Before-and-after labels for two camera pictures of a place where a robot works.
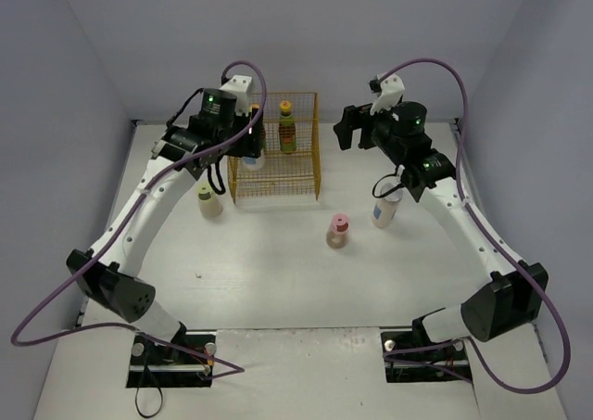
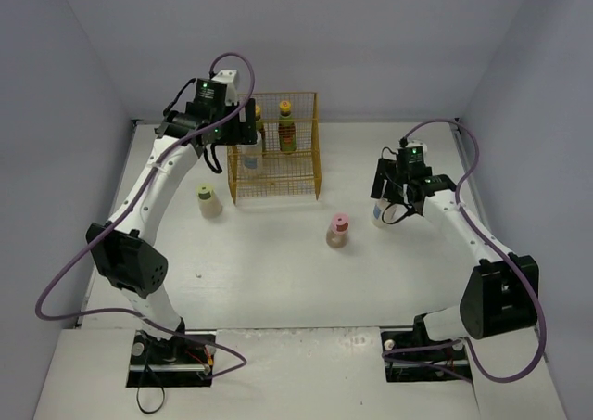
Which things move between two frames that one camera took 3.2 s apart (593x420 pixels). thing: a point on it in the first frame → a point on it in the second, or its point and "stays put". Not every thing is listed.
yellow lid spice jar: [209, 203] stays put
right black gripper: [364, 128] → [384, 177]
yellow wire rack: [290, 163] stays put
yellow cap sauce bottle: [287, 134] stays put
